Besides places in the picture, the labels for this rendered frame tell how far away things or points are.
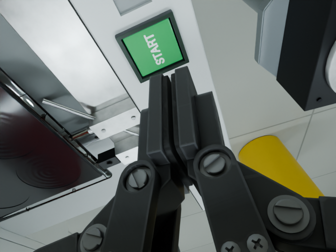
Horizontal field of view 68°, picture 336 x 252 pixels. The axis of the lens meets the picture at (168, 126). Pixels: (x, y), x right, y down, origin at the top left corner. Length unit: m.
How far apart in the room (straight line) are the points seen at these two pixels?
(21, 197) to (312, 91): 0.55
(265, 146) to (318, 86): 1.69
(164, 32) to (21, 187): 0.39
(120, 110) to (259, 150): 1.82
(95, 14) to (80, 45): 0.11
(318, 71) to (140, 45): 0.29
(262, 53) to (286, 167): 1.60
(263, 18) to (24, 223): 0.76
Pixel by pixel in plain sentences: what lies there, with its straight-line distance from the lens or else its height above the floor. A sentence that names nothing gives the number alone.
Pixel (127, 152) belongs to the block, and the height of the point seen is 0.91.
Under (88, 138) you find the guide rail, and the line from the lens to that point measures 0.49.
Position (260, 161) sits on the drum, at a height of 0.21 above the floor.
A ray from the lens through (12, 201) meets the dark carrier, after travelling 0.57.
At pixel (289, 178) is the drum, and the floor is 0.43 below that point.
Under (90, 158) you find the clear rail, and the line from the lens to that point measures 0.45.
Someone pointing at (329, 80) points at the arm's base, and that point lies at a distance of 0.46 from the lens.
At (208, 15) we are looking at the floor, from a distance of 1.36.
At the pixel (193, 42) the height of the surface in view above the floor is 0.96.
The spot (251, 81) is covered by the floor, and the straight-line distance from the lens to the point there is 1.72.
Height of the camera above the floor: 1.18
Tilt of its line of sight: 43 degrees down
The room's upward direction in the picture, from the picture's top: 163 degrees clockwise
